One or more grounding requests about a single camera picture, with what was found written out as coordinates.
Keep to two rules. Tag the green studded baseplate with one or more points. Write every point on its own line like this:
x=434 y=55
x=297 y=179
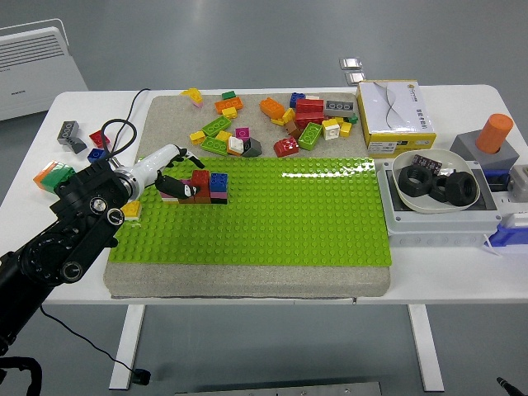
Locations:
x=268 y=214

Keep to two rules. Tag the small black hex nut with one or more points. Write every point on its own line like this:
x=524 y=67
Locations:
x=437 y=194

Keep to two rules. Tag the grey three-hole brick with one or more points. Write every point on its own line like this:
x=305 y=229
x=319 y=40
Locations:
x=68 y=131
x=339 y=108

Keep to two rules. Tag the small yellow brick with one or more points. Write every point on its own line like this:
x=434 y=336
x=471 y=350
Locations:
x=133 y=209
x=223 y=135
x=339 y=120
x=197 y=137
x=345 y=129
x=229 y=112
x=288 y=115

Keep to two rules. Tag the small dark green brick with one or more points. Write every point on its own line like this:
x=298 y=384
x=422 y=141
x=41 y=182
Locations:
x=228 y=95
x=353 y=119

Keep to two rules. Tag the small white brick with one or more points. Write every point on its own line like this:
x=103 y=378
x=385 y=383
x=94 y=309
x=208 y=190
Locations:
x=313 y=97

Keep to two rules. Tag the large red brick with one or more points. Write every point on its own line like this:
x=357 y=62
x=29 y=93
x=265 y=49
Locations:
x=309 y=112

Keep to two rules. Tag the flat white brick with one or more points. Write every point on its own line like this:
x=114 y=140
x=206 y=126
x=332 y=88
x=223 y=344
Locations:
x=169 y=201

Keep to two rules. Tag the long pink brick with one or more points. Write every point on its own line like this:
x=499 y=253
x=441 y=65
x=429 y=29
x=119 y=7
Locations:
x=167 y=195

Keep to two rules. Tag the grey junction box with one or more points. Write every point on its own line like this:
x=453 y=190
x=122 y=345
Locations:
x=441 y=224

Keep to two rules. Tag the long orange brick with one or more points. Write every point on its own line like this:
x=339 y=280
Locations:
x=228 y=105

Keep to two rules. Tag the flat yellow brick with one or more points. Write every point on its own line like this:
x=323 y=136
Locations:
x=277 y=121

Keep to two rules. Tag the grey-brown foam mat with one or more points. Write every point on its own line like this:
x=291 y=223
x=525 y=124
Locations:
x=173 y=119

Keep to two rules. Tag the red curved brick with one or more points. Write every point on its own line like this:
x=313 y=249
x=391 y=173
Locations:
x=286 y=147

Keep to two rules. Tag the white panel heater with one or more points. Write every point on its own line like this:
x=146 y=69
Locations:
x=33 y=82

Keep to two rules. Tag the yellow pink slope brick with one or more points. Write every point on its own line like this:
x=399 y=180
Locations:
x=193 y=95

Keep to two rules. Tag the flat pink brick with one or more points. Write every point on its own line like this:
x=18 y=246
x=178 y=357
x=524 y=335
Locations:
x=219 y=195

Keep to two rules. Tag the flat brown brick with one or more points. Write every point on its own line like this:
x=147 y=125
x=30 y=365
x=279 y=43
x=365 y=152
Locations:
x=185 y=201

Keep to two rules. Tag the black grey slope brick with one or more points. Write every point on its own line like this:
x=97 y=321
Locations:
x=252 y=148

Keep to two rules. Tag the white bowl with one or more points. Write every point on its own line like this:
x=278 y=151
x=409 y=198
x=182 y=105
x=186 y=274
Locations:
x=425 y=207

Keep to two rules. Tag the large black hex nut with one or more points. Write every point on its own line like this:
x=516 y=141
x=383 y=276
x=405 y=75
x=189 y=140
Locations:
x=406 y=185
x=453 y=191

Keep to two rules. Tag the white zip tie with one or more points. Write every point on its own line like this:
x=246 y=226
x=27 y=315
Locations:
x=491 y=247

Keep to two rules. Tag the grey metal plate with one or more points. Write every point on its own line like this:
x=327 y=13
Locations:
x=280 y=388

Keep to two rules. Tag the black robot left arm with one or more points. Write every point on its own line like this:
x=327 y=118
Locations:
x=82 y=198

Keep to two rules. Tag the red square brick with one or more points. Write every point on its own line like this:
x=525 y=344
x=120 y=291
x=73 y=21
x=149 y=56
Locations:
x=202 y=194
x=99 y=139
x=201 y=178

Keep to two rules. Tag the grey metal connector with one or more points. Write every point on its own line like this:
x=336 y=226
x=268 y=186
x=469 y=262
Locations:
x=519 y=179

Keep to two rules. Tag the blue white plastic block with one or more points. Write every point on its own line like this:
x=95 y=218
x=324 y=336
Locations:
x=509 y=236

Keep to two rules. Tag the blue square brick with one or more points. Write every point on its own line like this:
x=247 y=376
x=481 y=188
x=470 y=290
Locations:
x=297 y=99
x=95 y=155
x=219 y=182

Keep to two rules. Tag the dark grey slope brick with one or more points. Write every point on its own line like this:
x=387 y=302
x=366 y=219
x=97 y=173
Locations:
x=75 y=144

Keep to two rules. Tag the white square brick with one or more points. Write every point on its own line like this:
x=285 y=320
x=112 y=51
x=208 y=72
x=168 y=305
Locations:
x=235 y=143

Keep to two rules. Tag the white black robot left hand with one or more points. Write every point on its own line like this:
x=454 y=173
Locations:
x=158 y=161

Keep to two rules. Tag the orange cylinder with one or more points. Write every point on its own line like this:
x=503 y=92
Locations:
x=494 y=132

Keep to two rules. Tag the grey block with hole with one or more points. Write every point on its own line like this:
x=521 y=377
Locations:
x=466 y=146

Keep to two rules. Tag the white yellow cardboard box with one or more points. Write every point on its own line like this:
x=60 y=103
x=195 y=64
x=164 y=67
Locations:
x=395 y=117

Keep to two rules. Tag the magenta square brick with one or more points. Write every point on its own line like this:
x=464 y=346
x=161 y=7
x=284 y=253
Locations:
x=242 y=133

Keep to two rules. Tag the purple circuit board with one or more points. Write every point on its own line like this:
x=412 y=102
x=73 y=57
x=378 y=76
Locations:
x=427 y=163

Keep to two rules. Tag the flat black brick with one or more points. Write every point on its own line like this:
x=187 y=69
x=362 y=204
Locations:
x=219 y=201

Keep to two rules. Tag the flat orange brick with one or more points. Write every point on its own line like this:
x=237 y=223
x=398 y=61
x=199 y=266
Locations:
x=202 y=201
x=233 y=153

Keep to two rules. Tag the long lime green brick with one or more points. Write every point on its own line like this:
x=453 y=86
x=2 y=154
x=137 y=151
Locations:
x=216 y=125
x=214 y=145
x=310 y=136

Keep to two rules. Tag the white brick with yellow top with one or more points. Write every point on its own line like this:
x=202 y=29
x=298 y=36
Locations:
x=331 y=131

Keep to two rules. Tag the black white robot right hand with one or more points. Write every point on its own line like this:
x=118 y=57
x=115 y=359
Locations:
x=506 y=384

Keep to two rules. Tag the white table leg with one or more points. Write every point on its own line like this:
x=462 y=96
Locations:
x=425 y=346
x=125 y=346

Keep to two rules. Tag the silver floor socket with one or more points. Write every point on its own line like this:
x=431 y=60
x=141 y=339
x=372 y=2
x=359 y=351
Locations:
x=350 y=62
x=354 y=77

